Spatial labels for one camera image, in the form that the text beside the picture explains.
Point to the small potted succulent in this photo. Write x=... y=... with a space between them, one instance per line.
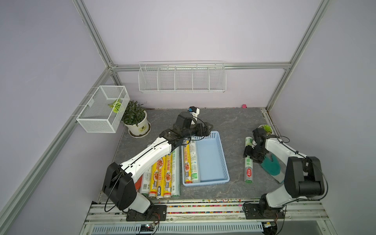
x=266 y=129

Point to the teal rubber glove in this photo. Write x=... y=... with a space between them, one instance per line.
x=272 y=166

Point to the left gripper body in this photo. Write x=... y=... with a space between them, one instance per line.
x=196 y=130

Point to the white wire wall shelf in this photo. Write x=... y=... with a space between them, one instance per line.
x=182 y=77

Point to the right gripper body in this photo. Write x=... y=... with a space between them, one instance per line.
x=256 y=155

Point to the green circuit board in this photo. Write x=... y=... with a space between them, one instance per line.
x=147 y=229

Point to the yellow plastic wrap roll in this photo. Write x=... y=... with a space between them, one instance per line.
x=187 y=163
x=161 y=177
x=167 y=176
x=154 y=180

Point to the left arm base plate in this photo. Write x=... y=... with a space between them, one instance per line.
x=154 y=213

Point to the white green plastic wrap roll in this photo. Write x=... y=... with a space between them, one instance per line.
x=175 y=187
x=194 y=162
x=248 y=169

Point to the light blue plastic basket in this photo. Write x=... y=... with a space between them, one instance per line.
x=212 y=167

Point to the large potted green plant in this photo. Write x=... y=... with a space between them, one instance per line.
x=135 y=119

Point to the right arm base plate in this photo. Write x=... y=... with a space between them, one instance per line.
x=254 y=211

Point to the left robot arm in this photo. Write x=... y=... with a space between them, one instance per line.
x=119 y=182

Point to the white wire side basket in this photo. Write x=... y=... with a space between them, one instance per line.
x=104 y=110

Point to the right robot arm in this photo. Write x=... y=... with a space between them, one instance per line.
x=303 y=178

